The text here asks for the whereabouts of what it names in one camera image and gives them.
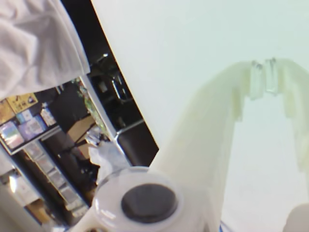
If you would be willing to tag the white metal bar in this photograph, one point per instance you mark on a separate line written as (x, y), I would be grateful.
(103, 120)

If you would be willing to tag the black glossy panel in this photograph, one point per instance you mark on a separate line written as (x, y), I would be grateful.
(108, 72)

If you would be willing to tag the person in white shirt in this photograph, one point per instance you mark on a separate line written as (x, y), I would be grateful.
(36, 48)

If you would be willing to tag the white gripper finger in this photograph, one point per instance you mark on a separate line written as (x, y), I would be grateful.
(205, 135)
(297, 96)

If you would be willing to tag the shelf with boxed goods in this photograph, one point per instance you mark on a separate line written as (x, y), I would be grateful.
(31, 125)

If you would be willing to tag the white plastic bag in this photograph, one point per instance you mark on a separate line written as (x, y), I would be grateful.
(108, 154)

